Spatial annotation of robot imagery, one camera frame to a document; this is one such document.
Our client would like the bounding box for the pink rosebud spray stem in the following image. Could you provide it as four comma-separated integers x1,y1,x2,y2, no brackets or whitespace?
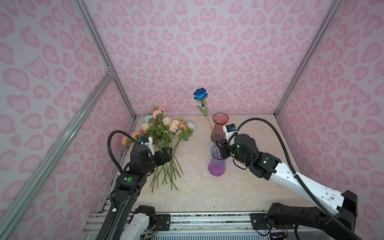
162,117,194,188

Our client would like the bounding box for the pink green carnation stem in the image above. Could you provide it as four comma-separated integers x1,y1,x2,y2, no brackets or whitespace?
119,133,156,194

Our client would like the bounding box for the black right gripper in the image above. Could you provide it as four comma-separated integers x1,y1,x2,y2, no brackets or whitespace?
213,138,251,167

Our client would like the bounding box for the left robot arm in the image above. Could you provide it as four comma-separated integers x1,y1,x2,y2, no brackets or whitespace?
97,145,172,240

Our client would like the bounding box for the peach rose stem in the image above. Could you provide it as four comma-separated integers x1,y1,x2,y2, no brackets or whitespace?
149,119,184,191

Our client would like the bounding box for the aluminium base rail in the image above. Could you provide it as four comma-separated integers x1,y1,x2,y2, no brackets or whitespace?
79,209,331,240

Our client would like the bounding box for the dark blue artificial rose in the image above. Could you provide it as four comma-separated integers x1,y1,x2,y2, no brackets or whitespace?
193,88,216,142

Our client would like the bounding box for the aluminium frame corner post left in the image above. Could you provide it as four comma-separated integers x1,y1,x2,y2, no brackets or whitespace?
73,0,137,120

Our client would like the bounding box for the purple blue glass vase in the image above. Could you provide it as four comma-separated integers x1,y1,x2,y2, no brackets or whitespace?
208,145,226,177

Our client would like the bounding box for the diagonal aluminium frame bar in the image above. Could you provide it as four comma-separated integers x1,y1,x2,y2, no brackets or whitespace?
1,72,114,240

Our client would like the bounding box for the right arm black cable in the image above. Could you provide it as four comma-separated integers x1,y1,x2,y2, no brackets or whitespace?
227,117,364,240

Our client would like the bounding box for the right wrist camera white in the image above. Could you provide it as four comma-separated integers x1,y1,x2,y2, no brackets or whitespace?
223,124,238,141

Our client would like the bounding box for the aluminium frame corner post right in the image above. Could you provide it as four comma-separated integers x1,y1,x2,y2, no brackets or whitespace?
274,0,345,118

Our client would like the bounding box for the red glass vase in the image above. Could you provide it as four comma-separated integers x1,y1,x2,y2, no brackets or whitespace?
211,113,229,143

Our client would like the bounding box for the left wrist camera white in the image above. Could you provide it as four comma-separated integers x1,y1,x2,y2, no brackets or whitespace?
139,136,154,156

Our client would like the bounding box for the aluminium frame corner post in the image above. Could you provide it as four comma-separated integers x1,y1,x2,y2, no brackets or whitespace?
274,0,345,118
73,0,137,120

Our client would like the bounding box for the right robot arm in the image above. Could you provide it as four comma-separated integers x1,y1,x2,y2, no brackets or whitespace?
216,134,359,240

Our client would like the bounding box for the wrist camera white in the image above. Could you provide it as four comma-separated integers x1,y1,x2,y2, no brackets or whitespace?
139,136,154,156
223,124,238,141

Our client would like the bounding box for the pink carnation double stem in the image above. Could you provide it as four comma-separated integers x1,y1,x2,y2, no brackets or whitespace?
149,106,169,125

